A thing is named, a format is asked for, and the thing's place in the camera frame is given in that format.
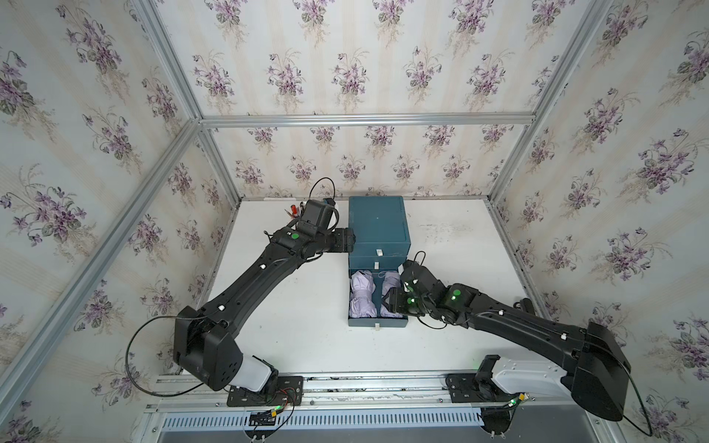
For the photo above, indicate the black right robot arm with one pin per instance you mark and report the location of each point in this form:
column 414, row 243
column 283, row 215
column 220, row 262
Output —
column 595, row 371

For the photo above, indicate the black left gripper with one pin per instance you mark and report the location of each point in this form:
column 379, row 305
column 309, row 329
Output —
column 342, row 245

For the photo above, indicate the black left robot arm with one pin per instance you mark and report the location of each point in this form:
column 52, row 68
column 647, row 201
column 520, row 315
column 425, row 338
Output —
column 205, row 339

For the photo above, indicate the aluminium rail beam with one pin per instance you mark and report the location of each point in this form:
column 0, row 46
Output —
column 336, row 390

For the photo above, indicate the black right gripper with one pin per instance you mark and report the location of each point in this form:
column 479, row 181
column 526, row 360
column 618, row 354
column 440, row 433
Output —
column 394, row 301

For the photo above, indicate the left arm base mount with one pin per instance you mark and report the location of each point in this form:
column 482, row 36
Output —
column 278, row 391

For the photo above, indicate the teal drawer cabinet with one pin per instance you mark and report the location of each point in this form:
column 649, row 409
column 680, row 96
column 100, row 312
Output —
column 382, row 245

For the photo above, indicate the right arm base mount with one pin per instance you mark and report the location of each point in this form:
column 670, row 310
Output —
column 478, row 386

